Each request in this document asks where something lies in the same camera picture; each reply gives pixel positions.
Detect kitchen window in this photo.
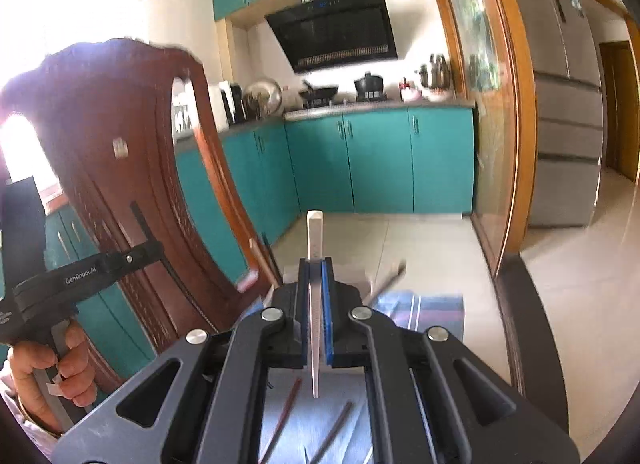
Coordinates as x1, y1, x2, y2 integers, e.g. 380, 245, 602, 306
0, 0, 148, 74

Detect teal lower kitchen cabinets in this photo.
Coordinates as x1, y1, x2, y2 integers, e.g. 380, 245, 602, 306
45, 106, 475, 350

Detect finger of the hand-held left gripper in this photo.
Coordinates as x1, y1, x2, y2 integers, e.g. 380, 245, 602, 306
130, 201, 167, 267

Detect grey refrigerator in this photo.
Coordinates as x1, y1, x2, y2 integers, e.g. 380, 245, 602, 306
500, 0, 603, 229

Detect blue striped cloth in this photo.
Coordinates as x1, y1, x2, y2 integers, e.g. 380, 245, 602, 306
260, 291, 466, 464

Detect tan chopstick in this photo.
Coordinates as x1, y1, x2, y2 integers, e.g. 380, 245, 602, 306
248, 238, 280, 289

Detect black wok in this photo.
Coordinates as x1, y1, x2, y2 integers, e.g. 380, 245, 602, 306
300, 80, 340, 100

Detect person's left hand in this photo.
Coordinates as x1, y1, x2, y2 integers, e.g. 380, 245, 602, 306
7, 319, 98, 434

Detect dark wooden chair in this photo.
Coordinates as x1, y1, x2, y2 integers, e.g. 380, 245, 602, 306
0, 38, 278, 395

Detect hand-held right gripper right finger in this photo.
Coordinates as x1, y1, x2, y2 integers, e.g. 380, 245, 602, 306
320, 258, 582, 464

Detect wooden framed glass sliding door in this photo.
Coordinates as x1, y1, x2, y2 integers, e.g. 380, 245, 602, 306
434, 0, 523, 277

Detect black range hood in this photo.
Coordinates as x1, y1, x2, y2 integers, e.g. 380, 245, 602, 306
265, 0, 398, 75

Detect brown chopstick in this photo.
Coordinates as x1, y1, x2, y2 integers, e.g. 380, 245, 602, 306
259, 377, 304, 463
364, 261, 407, 305
311, 400, 354, 463

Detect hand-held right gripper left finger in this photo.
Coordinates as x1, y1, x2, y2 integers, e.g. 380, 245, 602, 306
50, 258, 311, 464

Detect dark chopstick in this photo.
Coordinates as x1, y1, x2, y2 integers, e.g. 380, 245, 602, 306
261, 233, 282, 289

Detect white kettle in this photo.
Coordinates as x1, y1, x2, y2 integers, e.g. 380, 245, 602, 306
207, 81, 233, 132

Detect black cooking pot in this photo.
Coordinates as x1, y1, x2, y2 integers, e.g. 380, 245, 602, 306
354, 72, 385, 99

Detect grey kitchen countertop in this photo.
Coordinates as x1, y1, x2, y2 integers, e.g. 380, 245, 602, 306
175, 98, 476, 142

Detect round steel pot lid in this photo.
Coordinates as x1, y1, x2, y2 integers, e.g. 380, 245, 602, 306
245, 78, 285, 117

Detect black countertop appliance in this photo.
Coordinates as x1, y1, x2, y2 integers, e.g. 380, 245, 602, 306
227, 84, 248, 123

